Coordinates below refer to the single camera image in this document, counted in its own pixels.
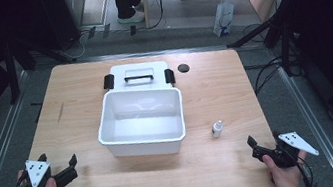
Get white box lid black handle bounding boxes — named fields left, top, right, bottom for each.
left=100, top=56, right=178, bottom=100

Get small white dropper bottle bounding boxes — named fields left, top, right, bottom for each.
left=209, top=119, right=226, bottom=140

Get person's right hand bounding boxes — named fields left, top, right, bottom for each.
left=261, top=147, right=313, bottom=187

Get black metal stand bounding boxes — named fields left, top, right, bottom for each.
left=0, top=27, right=82, bottom=107

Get dark cabinet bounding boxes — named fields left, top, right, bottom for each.
left=37, top=0, right=94, bottom=55

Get white floor cable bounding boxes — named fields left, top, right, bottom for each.
left=55, top=30, right=91, bottom=63

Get black hanging cable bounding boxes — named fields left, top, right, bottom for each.
left=141, top=0, right=172, bottom=31

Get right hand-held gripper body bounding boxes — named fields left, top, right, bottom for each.
left=261, top=128, right=321, bottom=172

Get black tape strip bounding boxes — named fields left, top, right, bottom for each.
left=100, top=23, right=113, bottom=40
left=129, top=24, right=139, bottom=37
left=85, top=25, right=99, bottom=40

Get white plastic storage box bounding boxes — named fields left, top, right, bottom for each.
left=91, top=79, right=192, bottom=165

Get black tripod stand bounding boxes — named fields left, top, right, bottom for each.
left=222, top=1, right=307, bottom=87

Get white plastic bag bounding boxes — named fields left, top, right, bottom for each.
left=208, top=0, right=240, bottom=39

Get black round table grommet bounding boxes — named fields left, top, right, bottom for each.
left=176, top=63, right=191, bottom=74

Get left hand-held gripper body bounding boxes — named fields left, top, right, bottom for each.
left=20, top=155, right=60, bottom=187

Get black floor cables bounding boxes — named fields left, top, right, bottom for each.
left=236, top=18, right=293, bottom=97

